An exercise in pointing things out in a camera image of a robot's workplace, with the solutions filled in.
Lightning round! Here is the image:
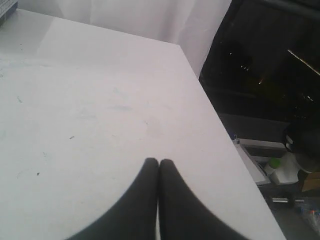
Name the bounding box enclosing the brown cardboard box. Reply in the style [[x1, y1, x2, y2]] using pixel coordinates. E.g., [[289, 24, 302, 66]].
[[301, 172, 320, 192]]

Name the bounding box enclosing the blue white milk carton box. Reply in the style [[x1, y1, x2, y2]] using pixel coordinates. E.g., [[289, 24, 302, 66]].
[[0, 0, 18, 26]]

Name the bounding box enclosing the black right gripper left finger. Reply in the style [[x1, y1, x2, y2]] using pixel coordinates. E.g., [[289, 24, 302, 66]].
[[69, 158, 159, 240]]

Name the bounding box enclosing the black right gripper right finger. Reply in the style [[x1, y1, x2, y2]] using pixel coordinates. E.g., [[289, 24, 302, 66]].
[[159, 159, 246, 240]]

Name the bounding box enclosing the black silver dumbbell tool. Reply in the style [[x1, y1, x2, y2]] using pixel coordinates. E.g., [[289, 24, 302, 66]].
[[270, 193, 305, 208]]

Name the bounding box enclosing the dark window pane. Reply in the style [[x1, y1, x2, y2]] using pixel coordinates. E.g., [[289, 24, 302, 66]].
[[200, 0, 320, 122]]

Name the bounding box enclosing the white bottle green cap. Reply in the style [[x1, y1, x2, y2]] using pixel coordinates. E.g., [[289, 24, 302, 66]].
[[263, 152, 300, 185]]

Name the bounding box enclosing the white metal frame rail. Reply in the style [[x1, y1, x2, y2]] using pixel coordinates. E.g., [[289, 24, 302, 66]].
[[232, 138, 286, 186]]

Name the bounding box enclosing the white backdrop curtain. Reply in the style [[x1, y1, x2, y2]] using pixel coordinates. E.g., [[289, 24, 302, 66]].
[[18, 0, 231, 77]]

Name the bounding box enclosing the black round device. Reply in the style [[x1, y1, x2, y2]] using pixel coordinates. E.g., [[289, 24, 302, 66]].
[[283, 119, 320, 173]]

